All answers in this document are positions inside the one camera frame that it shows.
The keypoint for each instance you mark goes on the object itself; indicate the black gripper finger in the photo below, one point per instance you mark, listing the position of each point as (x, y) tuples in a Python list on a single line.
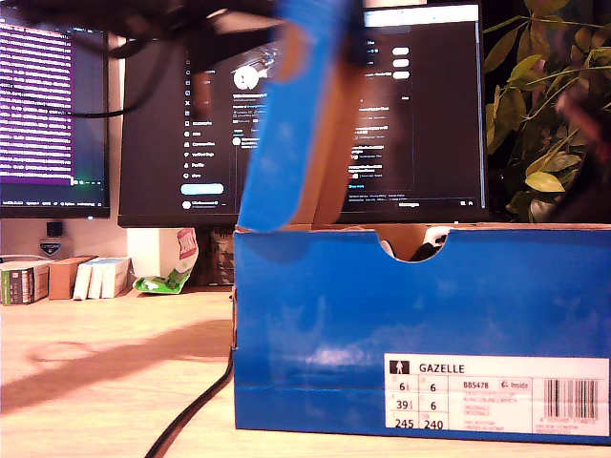
[(357, 38), (580, 114)]

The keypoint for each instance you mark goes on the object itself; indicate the blue shoebox lid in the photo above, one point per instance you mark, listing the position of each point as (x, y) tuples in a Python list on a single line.
[(281, 143)]

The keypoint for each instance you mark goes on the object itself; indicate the blue striped shoebox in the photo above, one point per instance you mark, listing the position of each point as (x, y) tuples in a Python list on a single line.
[(334, 334)]

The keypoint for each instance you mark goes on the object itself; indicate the white and blue slim box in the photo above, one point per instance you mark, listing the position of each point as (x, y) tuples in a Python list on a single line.
[(81, 284), (114, 279), (95, 284)]

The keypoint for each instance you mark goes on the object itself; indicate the brown cardboard box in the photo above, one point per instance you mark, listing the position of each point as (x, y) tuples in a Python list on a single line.
[(62, 281)]

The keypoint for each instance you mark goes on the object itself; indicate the green and brown small box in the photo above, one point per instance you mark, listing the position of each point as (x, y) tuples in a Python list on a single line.
[(16, 286)]

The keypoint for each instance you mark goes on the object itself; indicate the green leafy houseplant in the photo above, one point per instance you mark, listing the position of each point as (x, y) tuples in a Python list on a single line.
[(525, 119)]

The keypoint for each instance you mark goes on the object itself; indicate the black monitor with dark webpage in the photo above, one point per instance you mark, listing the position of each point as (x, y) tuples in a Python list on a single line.
[(429, 143)]

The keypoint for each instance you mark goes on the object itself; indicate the white sneaker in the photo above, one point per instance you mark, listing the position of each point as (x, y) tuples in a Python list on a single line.
[(436, 235)]

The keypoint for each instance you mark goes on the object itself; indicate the dark patterned packet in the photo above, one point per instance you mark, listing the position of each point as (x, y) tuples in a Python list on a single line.
[(222, 257)]

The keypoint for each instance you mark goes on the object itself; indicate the green and white gum bag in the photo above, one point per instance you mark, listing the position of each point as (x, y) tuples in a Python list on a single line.
[(162, 284)]

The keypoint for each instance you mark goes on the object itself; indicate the black monitor with purple terminal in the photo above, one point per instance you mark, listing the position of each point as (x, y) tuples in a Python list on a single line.
[(38, 95)]

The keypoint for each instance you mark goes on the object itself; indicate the blue shield badge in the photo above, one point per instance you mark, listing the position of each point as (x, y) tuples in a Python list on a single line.
[(51, 249)]

